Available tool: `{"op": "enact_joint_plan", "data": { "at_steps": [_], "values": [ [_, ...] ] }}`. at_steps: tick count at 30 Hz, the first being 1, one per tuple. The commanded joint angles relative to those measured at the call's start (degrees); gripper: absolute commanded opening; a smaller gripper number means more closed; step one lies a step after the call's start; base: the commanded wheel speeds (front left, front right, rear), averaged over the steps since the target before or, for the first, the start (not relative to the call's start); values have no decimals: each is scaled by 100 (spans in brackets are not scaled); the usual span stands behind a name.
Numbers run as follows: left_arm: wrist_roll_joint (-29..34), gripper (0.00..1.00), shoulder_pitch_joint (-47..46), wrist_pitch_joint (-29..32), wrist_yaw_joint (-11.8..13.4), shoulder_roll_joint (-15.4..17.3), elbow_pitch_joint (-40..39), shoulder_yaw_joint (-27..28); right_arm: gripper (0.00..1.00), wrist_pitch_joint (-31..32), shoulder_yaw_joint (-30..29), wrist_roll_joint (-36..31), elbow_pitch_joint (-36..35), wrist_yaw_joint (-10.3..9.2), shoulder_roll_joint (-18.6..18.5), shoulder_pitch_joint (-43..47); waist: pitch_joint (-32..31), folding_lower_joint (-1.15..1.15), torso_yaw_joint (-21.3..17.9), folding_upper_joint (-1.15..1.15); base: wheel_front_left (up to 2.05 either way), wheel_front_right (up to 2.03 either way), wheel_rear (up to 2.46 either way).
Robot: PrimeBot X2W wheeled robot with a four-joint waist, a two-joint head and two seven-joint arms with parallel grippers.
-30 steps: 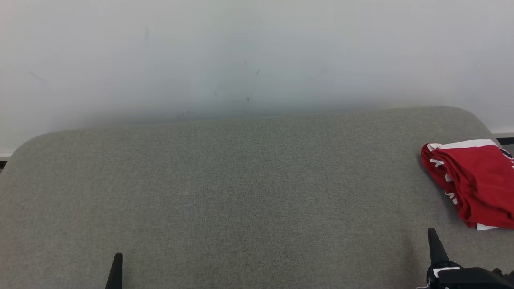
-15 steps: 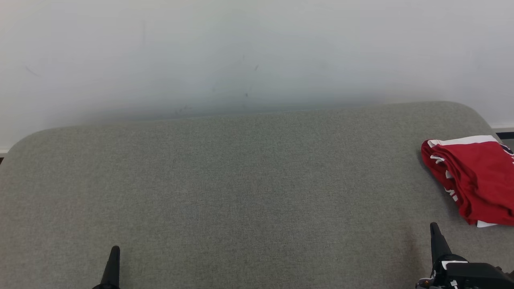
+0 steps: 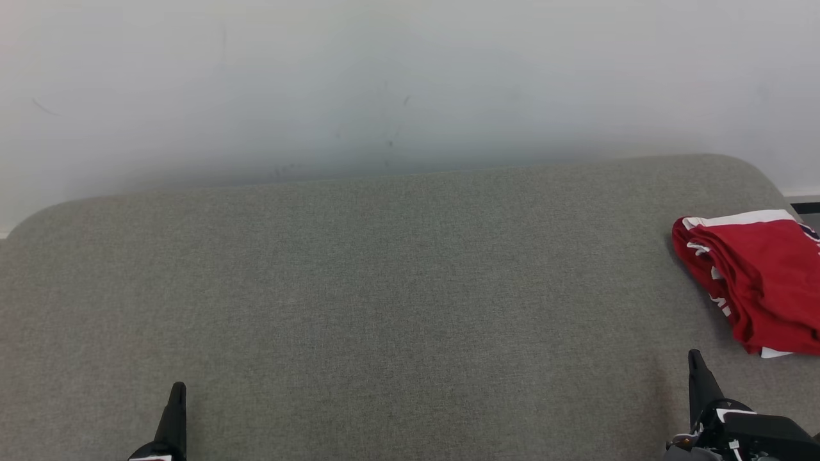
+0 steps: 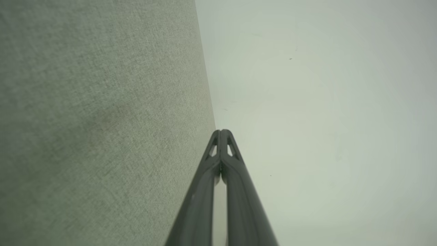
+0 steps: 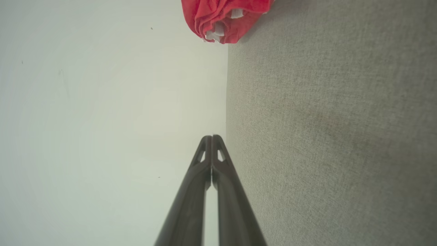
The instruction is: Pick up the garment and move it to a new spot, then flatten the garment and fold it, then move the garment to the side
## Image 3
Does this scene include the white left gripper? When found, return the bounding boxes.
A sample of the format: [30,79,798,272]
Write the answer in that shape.
[128,382,187,461]

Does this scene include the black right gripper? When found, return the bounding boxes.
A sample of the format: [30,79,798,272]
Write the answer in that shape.
[666,349,753,461]

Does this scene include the red shorts white stripe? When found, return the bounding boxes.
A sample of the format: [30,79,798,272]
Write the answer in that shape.
[671,209,820,357]

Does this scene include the red jersey black lettering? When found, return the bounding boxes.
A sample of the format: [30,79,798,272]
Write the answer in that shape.
[760,218,820,358]

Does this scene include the grey fabric sofa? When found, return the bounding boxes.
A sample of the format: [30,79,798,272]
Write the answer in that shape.
[0,154,820,461]

